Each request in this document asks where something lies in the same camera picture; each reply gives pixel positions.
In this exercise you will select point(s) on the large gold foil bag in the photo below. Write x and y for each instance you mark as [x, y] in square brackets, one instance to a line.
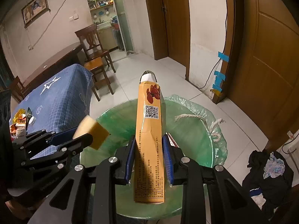
[18, 116]

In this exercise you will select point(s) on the dark wooden chair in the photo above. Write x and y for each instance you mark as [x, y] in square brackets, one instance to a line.
[87, 35]
[15, 86]

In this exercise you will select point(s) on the trash bin with green bag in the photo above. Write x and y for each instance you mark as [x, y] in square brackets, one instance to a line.
[193, 133]

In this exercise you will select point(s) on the yellow tape piece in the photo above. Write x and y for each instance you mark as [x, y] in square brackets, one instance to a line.
[216, 92]

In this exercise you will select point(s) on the light wooden seat chair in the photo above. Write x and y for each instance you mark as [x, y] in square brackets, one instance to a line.
[97, 64]

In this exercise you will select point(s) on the blue tape strip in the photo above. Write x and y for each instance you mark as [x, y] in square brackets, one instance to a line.
[219, 79]
[223, 56]

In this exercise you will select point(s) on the brown panelled wooden door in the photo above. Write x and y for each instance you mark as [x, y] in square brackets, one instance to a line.
[268, 63]

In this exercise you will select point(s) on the crumpled white blue cloth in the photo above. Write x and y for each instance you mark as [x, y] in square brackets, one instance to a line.
[274, 165]

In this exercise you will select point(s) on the white wall switch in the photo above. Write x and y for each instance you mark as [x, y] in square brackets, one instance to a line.
[76, 15]

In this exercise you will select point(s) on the pile of dark clothes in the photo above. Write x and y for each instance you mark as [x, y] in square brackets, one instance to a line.
[261, 191]

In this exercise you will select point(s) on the glass sliding door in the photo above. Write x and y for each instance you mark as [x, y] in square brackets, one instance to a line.
[121, 16]

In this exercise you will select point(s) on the long orange cardboard box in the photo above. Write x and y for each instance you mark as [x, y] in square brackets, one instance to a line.
[149, 133]

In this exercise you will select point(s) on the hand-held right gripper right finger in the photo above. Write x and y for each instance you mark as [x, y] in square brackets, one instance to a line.
[167, 161]

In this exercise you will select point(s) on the yellow white sponge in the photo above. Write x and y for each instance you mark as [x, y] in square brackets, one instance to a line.
[93, 130]

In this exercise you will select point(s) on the framed wall picture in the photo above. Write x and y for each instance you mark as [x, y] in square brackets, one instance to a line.
[35, 7]

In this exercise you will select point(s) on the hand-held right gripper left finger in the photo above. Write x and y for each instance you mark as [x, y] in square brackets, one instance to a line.
[130, 158]

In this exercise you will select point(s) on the small white cap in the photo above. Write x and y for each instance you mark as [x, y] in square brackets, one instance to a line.
[31, 120]

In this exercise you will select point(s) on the blue checked star tablecloth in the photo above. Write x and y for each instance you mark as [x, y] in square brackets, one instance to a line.
[60, 93]

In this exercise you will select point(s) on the dark wooden dining table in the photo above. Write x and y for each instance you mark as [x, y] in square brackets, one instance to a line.
[53, 60]

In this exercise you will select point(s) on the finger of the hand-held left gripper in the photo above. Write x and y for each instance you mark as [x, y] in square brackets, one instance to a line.
[77, 143]
[63, 135]

